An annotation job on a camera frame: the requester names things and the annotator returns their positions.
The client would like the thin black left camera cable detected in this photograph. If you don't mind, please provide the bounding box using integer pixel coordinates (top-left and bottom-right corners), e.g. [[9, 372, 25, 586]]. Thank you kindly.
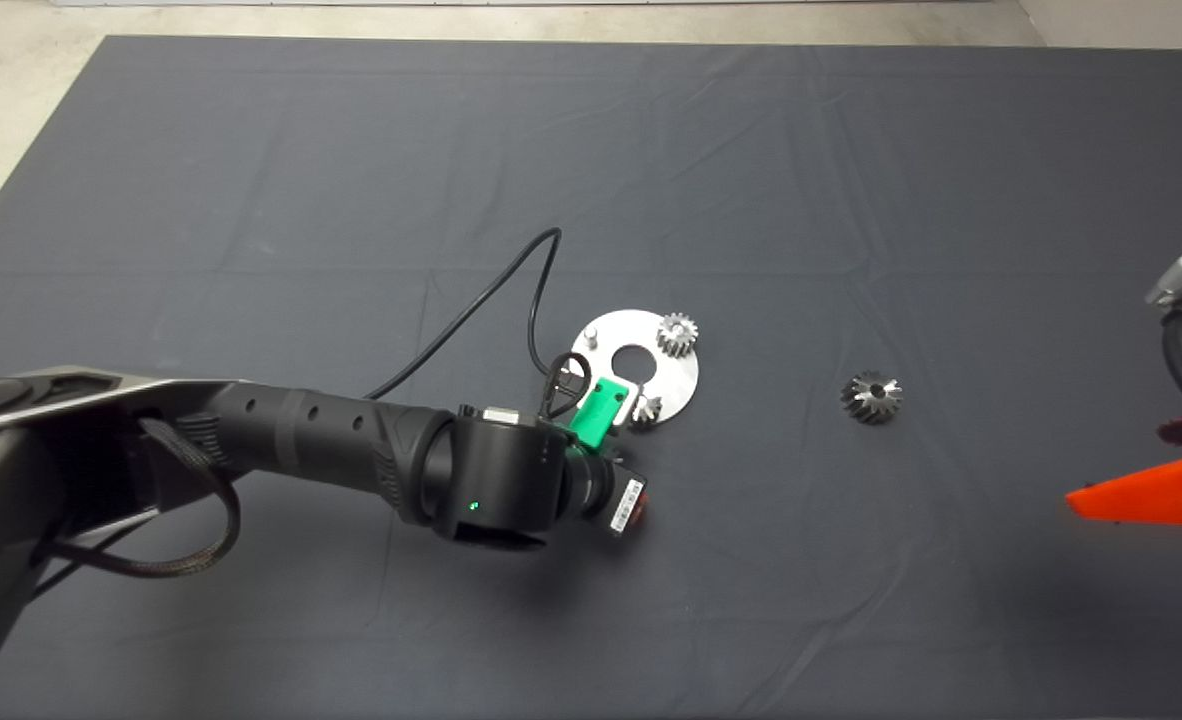
[[366, 228, 592, 416]]

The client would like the braided black left arm cable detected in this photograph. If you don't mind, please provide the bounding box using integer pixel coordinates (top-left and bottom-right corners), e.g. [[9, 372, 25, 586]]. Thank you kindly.
[[41, 418, 242, 579]]

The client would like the green left camera mount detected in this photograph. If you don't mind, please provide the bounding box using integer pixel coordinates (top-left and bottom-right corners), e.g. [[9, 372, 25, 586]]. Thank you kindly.
[[569, 378, 642, 446]]

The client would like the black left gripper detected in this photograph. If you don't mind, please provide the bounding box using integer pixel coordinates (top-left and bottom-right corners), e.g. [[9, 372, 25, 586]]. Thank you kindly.
[[581, 455, 653, 538]]

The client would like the larger steel gear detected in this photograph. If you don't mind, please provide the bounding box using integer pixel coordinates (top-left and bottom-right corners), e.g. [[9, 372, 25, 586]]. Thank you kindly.
[[840, 370, 905, 426]]

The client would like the dark grey table cloth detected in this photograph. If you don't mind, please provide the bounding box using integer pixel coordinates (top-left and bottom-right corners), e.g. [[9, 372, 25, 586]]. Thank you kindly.
[[0, 35, 1182, 720]]

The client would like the round metal plate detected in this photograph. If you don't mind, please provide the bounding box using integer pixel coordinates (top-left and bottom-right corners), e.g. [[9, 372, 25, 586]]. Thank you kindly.
[[571, 308, 701, 429]]

